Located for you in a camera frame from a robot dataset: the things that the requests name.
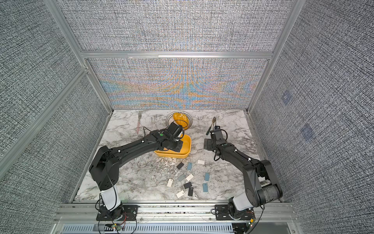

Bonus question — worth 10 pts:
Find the yellow storage box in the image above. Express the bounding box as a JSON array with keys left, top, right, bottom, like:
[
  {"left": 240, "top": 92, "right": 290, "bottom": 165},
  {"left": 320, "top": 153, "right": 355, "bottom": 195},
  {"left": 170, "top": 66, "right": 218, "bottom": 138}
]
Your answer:
[{"left": 155, "top": 135, "right": 192, "bottom": 159}]

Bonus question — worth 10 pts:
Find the pink handled fork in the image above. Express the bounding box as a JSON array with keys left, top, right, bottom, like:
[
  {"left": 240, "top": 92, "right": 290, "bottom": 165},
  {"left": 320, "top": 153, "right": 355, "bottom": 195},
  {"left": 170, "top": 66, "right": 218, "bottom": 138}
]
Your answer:
[{"left": 136, "top": 112, "right": 142, "bottom": 134}]

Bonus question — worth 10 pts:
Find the aluminium front rail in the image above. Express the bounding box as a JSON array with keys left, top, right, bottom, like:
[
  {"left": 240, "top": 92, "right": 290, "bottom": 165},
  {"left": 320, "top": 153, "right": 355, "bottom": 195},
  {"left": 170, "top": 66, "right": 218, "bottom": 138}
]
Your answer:
[{"left": 53, "top": 200, "right": 300, "bottom": 223}]

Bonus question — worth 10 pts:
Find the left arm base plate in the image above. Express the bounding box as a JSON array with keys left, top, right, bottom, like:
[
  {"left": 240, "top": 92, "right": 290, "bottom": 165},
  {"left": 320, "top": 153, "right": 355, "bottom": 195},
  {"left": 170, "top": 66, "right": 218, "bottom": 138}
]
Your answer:
[{"left": 96, "top": 205, "right": 138, "bottom": 221}]

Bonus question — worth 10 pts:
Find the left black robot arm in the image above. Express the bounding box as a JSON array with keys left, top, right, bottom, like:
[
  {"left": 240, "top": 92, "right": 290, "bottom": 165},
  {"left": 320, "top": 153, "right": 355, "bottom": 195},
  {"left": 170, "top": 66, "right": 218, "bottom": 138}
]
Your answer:
[{"left": 89, "top": 122, "right": 185, "bottom": 212}]

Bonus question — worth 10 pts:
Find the white slotted cable duct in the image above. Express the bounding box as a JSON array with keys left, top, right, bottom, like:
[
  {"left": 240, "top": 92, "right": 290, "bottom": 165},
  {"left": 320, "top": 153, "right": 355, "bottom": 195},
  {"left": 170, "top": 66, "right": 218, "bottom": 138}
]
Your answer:
[{"left": 61, "top": 223, "right": 235, "bottom": 234}]

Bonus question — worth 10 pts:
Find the cream eraser centre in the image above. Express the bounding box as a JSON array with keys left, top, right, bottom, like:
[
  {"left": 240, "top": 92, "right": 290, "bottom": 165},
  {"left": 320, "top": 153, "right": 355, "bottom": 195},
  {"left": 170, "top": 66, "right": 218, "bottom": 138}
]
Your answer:
[{"left": 186, "top": 174, "right": 194, "bottom": 182}]

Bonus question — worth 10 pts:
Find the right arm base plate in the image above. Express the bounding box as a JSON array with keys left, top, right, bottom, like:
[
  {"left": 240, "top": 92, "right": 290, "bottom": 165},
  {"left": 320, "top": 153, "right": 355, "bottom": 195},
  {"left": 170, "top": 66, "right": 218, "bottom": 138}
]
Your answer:
[{"left": 213, "top": 204, "right": 256, "bottom": 221}]

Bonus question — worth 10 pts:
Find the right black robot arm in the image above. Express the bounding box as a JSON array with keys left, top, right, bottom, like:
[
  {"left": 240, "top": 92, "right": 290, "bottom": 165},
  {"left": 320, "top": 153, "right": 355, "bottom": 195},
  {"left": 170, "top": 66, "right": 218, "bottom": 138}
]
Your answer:
[{"left": 204, "top": 126, "right": 283, "bottom": 220}]

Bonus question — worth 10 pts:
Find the patterned white bowl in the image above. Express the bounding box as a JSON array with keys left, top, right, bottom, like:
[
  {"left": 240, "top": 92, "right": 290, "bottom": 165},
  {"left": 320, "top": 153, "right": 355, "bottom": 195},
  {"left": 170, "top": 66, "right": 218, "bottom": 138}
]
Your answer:
[{"left": 165, "top": 111, "right": 193, "bottom": 130}]

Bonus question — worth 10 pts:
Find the green handled gold fork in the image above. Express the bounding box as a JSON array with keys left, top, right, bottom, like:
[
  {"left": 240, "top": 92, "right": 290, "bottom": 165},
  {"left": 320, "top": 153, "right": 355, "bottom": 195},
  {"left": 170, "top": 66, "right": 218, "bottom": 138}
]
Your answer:
[{"left": 206, "top": 117, "right": 216, "bottom": 136}]

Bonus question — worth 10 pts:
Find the white eraser bottom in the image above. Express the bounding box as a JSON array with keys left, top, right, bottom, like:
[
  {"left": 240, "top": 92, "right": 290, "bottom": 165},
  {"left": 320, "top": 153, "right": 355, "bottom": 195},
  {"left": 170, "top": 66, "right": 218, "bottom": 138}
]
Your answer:
[{"left": 176, "top": 190, "right": 185, "bottom": 198}]

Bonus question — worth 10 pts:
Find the black eraser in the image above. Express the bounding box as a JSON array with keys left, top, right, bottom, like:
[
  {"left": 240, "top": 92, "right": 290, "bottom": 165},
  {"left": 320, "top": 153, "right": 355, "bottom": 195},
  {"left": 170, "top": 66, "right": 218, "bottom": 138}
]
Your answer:
[
  {"left": 176, "top": 162, "right": 184, "bottom": 170},
  {"left": 183, "top": 182, "right": 192, "bottom": 189},
  {"left": 188, "top": 187, "right": 194, "bottom": 197}
]

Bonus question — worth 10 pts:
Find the black eraser bottom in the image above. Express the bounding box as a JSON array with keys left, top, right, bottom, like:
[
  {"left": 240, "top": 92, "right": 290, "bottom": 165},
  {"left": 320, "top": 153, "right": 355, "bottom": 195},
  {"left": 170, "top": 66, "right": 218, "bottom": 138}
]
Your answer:
[{"left": 188, "top": 187, "right": 194, "bottom": 197}]

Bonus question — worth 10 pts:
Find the grey eraser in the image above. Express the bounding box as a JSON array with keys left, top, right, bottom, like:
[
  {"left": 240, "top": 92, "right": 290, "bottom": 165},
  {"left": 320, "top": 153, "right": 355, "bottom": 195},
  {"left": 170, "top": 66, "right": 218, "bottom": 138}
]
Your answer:
[{"left": 177, "top": 174, "right": 186, "bottom": 182}]

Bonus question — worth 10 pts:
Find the yellow bread loaf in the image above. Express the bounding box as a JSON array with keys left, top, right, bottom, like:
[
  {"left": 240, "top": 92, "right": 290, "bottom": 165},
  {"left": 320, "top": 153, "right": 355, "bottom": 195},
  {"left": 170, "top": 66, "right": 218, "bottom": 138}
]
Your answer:
[{"left": 172, "top": 112, "right": 190, "bottom": 130}]

